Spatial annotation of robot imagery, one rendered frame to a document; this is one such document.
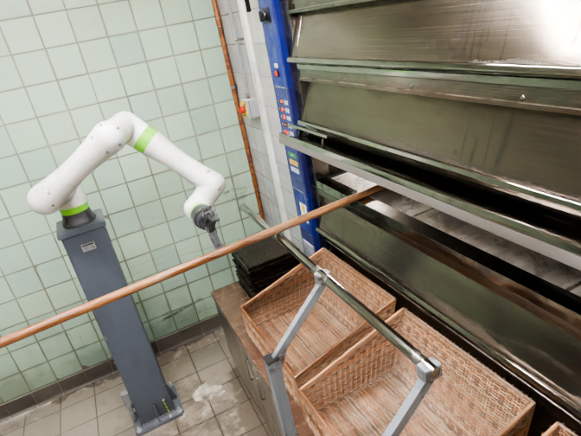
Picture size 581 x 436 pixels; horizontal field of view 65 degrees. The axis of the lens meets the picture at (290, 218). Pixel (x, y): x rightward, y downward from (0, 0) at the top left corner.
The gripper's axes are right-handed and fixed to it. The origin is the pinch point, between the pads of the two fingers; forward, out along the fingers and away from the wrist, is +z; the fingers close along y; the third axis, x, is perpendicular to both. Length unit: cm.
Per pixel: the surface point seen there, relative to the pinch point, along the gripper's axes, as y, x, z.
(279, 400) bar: 40, 4, 46
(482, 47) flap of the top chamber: -56, -54, 73
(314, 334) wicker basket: 61, -29, 1
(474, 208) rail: -24, -41, 83
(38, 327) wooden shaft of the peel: 0, 63, 16
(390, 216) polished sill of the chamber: 2, -56, 29
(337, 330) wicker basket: 61, -39, 5
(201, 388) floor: 120, 22, -65
